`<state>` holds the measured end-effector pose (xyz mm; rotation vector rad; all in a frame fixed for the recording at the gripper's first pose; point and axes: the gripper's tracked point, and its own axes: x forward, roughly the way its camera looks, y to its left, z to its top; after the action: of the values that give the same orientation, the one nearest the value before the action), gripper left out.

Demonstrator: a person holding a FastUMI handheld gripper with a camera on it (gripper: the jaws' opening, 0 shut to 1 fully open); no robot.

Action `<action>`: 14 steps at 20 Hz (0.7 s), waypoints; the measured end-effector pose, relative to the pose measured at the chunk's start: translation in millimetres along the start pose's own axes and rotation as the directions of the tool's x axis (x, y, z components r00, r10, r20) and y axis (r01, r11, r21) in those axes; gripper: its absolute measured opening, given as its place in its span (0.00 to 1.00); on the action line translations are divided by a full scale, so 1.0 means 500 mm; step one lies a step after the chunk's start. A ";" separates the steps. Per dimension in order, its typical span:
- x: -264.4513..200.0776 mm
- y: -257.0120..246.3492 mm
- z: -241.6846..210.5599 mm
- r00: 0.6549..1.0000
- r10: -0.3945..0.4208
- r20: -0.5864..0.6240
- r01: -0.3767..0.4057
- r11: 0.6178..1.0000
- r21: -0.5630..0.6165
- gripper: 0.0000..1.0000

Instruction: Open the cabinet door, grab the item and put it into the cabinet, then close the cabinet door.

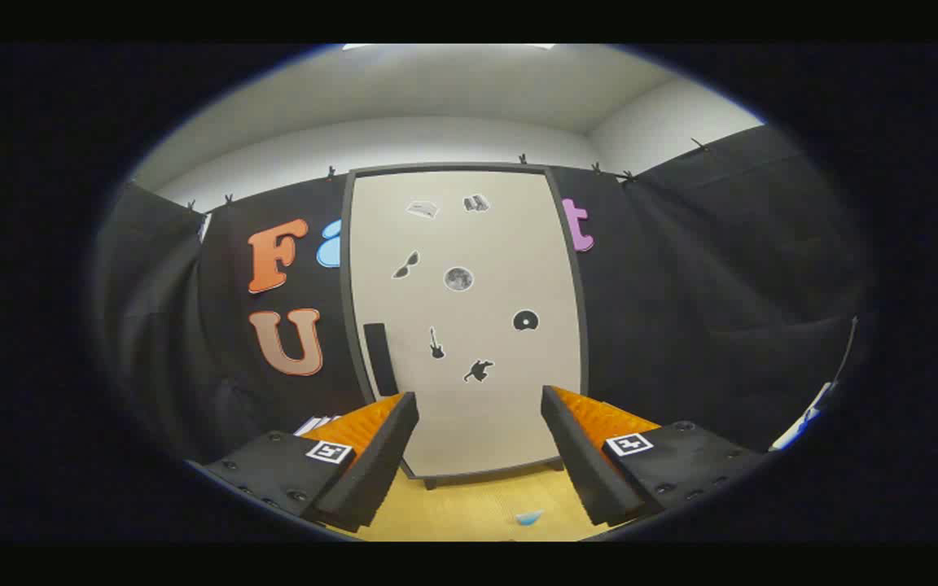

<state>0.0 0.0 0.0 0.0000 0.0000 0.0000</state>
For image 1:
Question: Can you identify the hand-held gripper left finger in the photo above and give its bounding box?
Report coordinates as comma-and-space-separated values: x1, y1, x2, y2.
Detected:
203, 391, 421, 535

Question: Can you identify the beige cabinet door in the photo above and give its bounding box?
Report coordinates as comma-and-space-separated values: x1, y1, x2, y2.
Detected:
349, 169, 582, 479

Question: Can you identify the grey cabinet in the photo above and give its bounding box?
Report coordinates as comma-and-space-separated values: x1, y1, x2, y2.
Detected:
340, 162, 592, 491

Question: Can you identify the black door handle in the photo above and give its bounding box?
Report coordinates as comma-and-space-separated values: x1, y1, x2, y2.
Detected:
363, 323, 399, 397

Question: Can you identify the black backdrop cloth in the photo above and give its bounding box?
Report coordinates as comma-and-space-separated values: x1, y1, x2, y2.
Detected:
94, 122, 873, 489

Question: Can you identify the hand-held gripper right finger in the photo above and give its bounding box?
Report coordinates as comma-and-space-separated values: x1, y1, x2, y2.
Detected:
540, 385, 768, 528

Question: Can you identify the white and blue object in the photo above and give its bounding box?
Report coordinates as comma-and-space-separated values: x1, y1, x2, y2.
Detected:
769, 381, 834, 453

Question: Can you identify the row of black cloth clips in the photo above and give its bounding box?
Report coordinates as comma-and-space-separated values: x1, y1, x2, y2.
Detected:
184, 138, 716, 212

